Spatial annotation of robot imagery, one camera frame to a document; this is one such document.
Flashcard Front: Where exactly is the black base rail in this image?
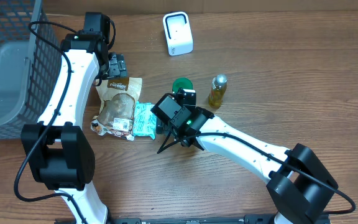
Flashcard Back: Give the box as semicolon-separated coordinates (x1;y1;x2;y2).
107;214;274;224

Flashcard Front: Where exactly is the brown snack pouch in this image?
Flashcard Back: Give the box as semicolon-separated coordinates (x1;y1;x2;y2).
91;77;142;141

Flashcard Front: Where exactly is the white barcode scanner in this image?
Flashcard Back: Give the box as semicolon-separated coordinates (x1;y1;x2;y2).
162;11;193;56

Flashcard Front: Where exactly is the grey plastic mesh basket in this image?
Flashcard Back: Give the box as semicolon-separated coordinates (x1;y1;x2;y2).
0;0;62;139

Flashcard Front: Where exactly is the teal snack packet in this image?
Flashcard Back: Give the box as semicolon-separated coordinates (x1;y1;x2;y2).
132;101;157;139

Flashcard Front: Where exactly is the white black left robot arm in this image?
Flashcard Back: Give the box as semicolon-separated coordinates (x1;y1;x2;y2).
21;29;111;223

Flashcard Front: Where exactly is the yellow liquid plastic bottle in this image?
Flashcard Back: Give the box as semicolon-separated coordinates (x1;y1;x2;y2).
208;74;227;109

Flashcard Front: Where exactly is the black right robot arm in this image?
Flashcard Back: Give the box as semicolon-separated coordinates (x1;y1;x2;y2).
151;89;338;223

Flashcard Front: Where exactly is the green lid white jar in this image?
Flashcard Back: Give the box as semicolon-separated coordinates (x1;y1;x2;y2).
172;77;195;93

